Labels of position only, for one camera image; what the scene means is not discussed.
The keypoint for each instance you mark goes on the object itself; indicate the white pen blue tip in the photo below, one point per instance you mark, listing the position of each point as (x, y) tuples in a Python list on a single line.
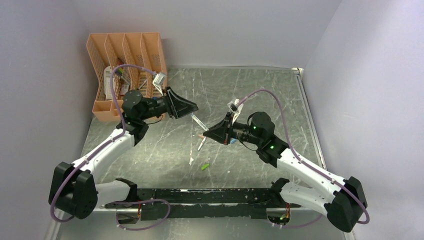
[(199, 122)]

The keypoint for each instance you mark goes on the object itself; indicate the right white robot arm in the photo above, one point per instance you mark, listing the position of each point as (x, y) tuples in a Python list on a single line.
[(341, 200)]

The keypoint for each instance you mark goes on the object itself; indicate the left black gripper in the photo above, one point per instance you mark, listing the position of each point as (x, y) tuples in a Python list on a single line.
[(181, 107)]

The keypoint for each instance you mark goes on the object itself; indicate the white pen on table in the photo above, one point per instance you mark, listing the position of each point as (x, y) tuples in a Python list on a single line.
[(202, 143)]

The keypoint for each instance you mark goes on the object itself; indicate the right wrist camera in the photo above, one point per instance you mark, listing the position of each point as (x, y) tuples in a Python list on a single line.
[(235, 106)]

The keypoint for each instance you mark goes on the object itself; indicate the orange file organizer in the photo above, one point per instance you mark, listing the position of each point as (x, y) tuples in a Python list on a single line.
[(143, 49)]

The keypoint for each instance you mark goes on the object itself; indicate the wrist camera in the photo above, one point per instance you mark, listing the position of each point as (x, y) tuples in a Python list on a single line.
[(235, 106), (158, 80)]

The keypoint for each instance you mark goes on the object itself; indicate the green pen cap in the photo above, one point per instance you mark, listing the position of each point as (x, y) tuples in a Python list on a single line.
[(204, 167)]

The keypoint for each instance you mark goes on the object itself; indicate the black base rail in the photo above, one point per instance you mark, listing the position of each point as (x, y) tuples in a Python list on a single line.
[(176, 203)]

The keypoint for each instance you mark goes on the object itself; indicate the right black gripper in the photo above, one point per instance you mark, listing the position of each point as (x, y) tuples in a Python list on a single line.
[(223, 132)]

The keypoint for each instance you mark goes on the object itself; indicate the white booklet in organizer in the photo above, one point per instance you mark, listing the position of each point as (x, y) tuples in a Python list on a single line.
[(107, 72)]

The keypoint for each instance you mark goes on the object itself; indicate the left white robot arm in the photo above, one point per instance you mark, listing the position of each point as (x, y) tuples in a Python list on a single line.
[(74, 188)]

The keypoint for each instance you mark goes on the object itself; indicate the colored markers pack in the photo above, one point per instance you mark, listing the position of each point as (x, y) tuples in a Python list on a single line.
[(120, 71)]

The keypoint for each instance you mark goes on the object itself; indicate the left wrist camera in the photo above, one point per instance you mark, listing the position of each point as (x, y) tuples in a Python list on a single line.
[(158, 80)]

